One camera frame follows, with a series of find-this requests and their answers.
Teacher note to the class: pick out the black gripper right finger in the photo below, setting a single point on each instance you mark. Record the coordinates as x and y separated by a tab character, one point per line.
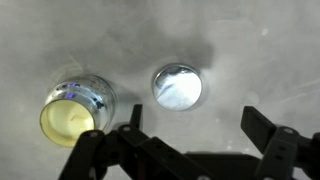
280	150

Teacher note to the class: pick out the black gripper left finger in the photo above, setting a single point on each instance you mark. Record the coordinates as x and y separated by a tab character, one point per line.
133	150

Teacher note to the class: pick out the round silver metal lid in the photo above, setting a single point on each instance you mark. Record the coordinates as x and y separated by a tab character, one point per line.
177	87

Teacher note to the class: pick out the silver glass candle jar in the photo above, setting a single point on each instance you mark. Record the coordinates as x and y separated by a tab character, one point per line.
78	110

